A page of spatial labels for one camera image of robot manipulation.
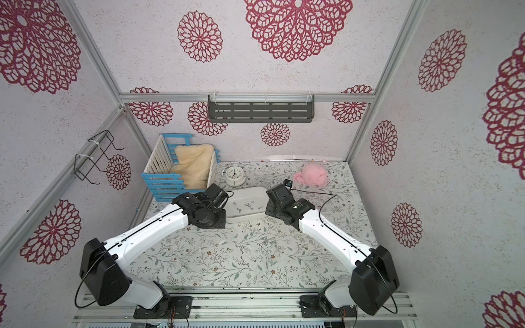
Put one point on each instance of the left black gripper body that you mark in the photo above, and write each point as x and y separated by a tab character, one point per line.
216	219

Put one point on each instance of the white round alarm clock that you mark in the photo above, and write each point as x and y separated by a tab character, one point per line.
234	176

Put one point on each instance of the pink plush toy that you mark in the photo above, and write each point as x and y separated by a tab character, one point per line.
312	175

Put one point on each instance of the blue white slatted crate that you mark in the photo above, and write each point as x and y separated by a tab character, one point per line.
163	185

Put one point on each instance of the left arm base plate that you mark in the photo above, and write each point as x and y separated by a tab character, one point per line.
167	308

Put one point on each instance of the grey wall shelf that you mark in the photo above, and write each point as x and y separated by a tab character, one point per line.
265	111

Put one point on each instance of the white plastic storage box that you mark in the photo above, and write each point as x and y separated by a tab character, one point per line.
248	204

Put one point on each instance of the cream fluffy cloth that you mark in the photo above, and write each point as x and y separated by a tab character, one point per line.
194	165

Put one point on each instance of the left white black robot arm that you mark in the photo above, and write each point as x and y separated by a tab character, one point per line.
103	264

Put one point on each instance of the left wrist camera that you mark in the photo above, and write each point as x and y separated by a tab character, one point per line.
215	194

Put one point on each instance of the aluminium front rail frame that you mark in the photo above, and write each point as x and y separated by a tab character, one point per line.
282	305

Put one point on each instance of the black wire wall rack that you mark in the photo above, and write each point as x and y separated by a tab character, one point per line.
84	164

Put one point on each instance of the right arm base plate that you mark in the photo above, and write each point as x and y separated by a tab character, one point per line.
312	307

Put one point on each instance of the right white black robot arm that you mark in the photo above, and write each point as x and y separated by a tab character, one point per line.
373	278

